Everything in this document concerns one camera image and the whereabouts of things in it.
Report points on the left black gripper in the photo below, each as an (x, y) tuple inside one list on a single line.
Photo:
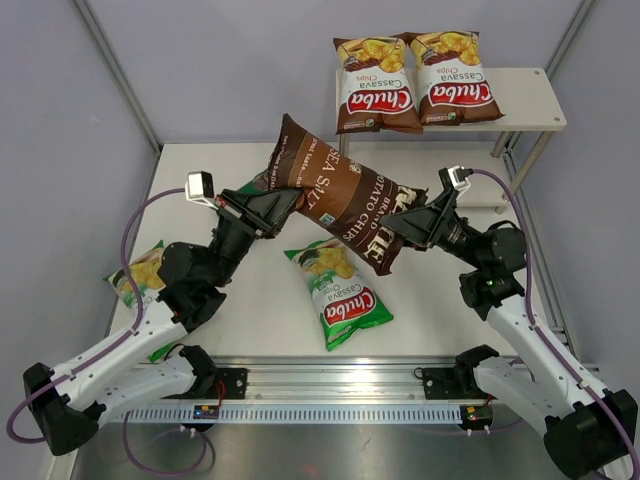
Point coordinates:
[(273, 207)]

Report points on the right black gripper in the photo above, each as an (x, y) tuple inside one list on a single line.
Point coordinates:
[(424, 226)]

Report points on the brown Kettle chips bag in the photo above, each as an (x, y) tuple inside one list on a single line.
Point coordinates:
[(343, 197)]

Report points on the brown Chuba bag front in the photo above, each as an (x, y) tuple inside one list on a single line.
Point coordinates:
[(375, 92)]

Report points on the brown chuba bag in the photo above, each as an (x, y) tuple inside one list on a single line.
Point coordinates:
[(451, 85), (375, 92)]

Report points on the brown Chuba bag back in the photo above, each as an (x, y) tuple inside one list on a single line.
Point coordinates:
[(451, 85)]

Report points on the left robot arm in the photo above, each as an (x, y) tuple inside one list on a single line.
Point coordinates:
[(73, 400)]

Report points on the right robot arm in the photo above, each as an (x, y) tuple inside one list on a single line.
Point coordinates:
[(583, 424)]

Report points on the dark green Real chips bag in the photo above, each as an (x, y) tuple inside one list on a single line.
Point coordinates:
[(257, 185)]

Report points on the white two-tier shelf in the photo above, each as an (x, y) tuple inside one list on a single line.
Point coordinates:
[(508, 147)]

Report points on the green Chuba bag centre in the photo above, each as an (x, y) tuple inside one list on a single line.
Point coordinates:
[(343, 299)]

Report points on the green chuba bag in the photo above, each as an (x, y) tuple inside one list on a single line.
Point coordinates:
[(144, 271), (343, 299)]

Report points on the green Chuba bag left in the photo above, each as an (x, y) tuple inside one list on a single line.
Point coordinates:
[(144, 271)]

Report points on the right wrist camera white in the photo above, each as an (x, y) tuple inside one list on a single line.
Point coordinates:
[(455, 178)]

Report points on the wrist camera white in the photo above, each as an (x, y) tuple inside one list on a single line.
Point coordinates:
[(199, 189), (455, 178)]

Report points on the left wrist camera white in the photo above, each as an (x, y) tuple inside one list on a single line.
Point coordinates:
[(199, 189)]

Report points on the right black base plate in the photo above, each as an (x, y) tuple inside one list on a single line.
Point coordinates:
[(449, 383)]

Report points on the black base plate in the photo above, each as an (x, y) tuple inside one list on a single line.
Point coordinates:
[(230, 383), (449, 383)]

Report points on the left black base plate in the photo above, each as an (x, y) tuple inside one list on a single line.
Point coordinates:
[(230, 383)]

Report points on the aluminium mounting rail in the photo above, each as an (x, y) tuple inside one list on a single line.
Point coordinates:
[(319, 391)]

